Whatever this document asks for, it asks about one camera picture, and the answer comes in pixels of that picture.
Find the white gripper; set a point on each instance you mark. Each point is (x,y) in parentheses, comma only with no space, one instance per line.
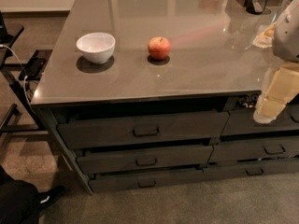
(287,34)

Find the grey drawer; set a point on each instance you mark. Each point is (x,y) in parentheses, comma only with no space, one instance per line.
(146,180)
(254,149)
(146,158)
(242,122)
(142,129)
(249,169)

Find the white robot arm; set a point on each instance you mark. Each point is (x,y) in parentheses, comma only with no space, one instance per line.
(285,43)

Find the red apple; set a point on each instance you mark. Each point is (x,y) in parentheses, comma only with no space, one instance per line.
(159,48)

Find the white ceramic bowl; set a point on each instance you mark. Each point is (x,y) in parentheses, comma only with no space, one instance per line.
(96,47)

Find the black phone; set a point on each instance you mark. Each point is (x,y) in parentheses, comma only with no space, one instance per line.
(32,69)

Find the black shoe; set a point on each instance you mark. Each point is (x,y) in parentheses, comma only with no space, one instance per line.
(48,198)

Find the black side stand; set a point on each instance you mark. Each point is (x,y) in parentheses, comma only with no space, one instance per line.
(10,68)

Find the grey cabinet frame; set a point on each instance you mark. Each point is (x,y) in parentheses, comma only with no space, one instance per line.
(62,113)

